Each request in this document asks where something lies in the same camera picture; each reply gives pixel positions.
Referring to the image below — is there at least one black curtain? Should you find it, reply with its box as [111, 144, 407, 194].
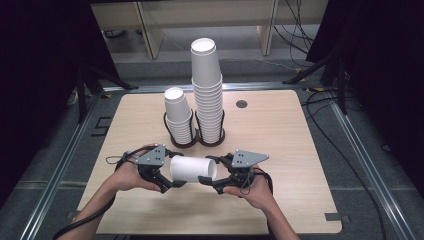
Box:
[0, 0, 119, 209]
[305, 0, 424, 201]

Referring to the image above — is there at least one person's right hand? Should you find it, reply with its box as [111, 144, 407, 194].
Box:
[222, 165, 278, 211]

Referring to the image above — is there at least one black wire cup holder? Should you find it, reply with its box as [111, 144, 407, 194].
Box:
[162, 109, 227, 149]

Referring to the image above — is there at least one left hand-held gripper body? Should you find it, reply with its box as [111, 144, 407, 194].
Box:
[134, 144, 167, 183]

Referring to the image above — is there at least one black metal stand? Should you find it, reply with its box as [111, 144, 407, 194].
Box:
[75, 63, 139, 124]
[282, 49, 349, 116]

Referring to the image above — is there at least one bundle of black cables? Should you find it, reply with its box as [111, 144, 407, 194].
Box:
[273, 0, 316, 56]

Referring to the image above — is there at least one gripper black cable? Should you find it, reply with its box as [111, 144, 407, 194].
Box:
[244, 166, 275, 234]
[52, 145, 158, 240]

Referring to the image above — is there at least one long black floor cable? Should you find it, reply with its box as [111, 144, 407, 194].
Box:
[300, 89, 388, 240]

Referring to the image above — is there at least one metal floor rail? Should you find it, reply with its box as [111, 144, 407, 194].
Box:
[19, 93, 103, 240]
[103, 82, 313, 94]
[328, 96, 418, 240]

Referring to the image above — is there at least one beige desk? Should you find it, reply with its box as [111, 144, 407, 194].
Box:
[90, 0, 329, 60]

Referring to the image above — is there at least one single white paper cup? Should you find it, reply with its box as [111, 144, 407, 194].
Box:
[169, 155, 218, 184]

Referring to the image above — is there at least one short stack of paper cups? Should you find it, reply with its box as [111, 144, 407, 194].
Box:
[163, 86, 195, 145]

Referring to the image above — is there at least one person's left hand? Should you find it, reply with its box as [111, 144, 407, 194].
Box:
[111, 143, 163, 193]

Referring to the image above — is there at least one tall stack of paper cups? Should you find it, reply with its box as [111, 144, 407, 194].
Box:
[190, 37, 225, 145]

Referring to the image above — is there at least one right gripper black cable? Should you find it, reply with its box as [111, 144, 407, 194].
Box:
[244, 166, 275, 234]

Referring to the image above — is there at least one grey tape strip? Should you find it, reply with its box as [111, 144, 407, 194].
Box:
[324, 212, 352, 224]

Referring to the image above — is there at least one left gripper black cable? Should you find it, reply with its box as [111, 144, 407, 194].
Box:
[52, 145, 158, 240]

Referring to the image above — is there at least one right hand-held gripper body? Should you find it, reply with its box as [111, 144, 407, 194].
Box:
[225, 149, 270, 188]

